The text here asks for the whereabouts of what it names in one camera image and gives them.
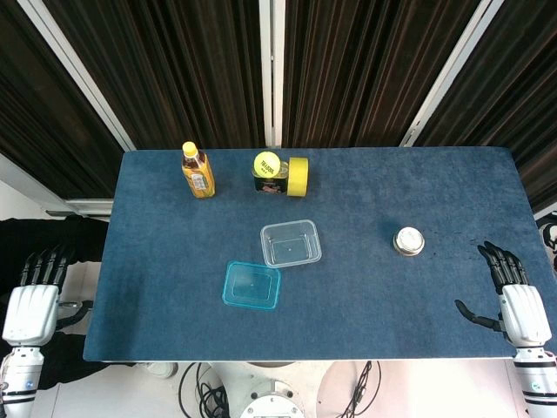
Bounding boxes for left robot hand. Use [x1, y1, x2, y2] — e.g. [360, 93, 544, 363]
[2, 244, 95, 348]

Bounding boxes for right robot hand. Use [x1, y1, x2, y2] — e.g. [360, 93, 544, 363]
[454, 240, 552, 349]

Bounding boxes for blue plastic lid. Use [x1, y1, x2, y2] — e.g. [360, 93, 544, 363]
[222, 260, 283, 311]

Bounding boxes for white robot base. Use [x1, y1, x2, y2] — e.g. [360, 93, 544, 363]
[208, 361, 332, 418]

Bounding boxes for small round silver can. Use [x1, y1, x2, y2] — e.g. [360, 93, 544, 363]
[393, 226, 426, 258]

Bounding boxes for clear plastic container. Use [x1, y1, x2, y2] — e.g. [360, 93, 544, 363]
[259, 219, 324, 268]

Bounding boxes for person in black clothes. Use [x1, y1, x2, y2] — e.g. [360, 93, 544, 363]
[0, 216, 111, 388]

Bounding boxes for black white patterned object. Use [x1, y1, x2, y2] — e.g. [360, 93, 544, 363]
[537, 212, 557, 272]

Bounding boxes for blue table cloth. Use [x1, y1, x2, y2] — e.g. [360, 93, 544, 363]
[82, 147, 557, 362]

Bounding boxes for yellow tea bottle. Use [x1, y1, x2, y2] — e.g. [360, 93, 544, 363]
[180, 141, 217, 200]

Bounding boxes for yellow tape roll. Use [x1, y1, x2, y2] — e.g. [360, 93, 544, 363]
[285, 157, 311, 198]

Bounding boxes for yellow tennis ball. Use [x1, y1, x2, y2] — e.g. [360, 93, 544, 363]
[253, 151, 282, 178]

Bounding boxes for dark brown pleated curtain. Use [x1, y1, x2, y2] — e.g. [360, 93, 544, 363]
[0, 0, 557, 214]

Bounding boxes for thin black floor cable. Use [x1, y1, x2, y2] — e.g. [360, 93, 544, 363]
[341, 360, 382, 418]

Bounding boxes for black floor cable bundle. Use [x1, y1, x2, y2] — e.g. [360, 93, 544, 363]
[180, 361, 230, 418]

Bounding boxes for white frame post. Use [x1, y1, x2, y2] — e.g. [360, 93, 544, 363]
[258, 0, 285, 148]
[399, 0, 496, 148]
[17, 0, 137, 152]

